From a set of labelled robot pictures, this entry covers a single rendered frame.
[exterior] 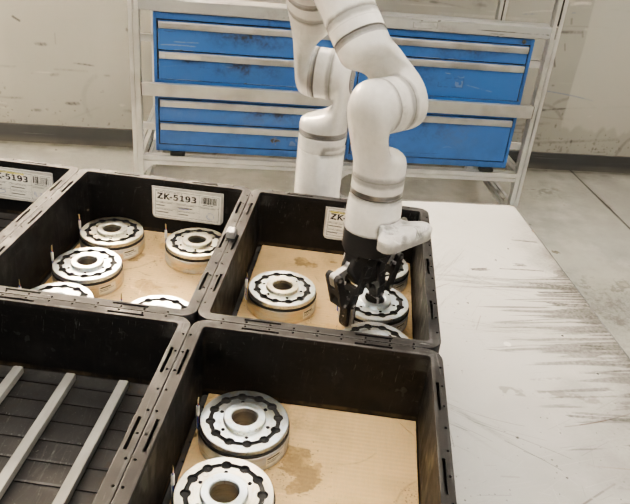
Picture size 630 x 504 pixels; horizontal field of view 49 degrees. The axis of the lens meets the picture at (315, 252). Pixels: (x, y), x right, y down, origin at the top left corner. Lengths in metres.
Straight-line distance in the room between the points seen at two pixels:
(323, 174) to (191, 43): 1.61
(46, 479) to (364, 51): 0.60
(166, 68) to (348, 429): 2.23
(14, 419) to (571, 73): 3.64
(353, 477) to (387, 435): 0.08
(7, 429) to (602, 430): 0.84
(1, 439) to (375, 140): 0.55
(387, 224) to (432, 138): 2.17
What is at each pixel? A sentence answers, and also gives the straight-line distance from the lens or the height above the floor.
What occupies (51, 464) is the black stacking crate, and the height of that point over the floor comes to 0.83.
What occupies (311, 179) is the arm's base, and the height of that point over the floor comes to 0.89.
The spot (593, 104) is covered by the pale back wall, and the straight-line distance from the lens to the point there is 4.26.
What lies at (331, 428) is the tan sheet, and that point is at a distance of 0.87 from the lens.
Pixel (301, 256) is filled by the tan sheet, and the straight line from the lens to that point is 1.20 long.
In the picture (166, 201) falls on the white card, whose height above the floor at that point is 0.89.
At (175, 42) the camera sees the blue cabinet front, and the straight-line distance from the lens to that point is 2.89.
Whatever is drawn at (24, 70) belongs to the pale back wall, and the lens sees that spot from 3.96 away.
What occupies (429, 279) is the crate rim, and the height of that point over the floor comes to 0.93.
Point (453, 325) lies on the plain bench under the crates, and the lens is 1.32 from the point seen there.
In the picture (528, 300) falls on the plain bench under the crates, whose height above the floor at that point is 0.70.
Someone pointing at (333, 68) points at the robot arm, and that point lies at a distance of 1.28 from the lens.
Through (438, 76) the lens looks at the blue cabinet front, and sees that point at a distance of 3.00.
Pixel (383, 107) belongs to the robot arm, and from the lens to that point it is 0.85.
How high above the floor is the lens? 1.42
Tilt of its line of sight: 29 degrees down
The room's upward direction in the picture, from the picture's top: 6 degrees clockwise
